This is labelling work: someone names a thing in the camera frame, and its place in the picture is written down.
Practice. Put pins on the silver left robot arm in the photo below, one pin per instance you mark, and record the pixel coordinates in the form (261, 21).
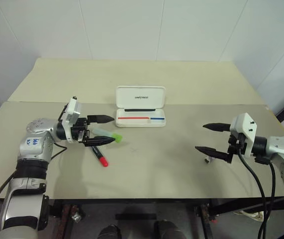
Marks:
(32, 147)

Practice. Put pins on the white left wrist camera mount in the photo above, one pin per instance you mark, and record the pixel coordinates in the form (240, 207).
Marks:
(72, 112)

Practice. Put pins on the white plastic pencil case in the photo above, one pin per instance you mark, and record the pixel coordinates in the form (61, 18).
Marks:
(141, 99)

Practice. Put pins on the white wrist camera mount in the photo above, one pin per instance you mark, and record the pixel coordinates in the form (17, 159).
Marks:
(243, 124)
(72, 112)

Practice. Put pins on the rusty table clamp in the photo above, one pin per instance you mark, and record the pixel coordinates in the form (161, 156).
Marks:
(205, 214)
(68, 219)

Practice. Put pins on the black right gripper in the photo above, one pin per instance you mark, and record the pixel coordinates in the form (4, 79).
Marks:
(236, 145)

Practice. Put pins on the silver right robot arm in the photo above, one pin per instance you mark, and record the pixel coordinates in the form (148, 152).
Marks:
(283, 147)

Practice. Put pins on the dark rounded shape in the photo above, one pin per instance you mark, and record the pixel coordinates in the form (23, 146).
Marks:
(167, 230)
(110, 231)

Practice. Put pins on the black marker with red cap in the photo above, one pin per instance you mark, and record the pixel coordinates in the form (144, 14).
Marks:
(103, 161)

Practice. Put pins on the white object on floor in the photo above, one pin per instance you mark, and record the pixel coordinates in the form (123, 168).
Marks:
(250, 215)

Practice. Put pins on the clear highlighter with green cap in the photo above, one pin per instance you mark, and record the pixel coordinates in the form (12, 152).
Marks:
(117, 138)

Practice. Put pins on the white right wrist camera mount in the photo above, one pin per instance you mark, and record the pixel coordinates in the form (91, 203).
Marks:
(243, 124)

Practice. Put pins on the black flat bar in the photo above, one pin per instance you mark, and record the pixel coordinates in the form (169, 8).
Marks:
(135, 216)

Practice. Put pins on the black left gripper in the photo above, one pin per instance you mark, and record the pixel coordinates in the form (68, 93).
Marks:
(79, 130)

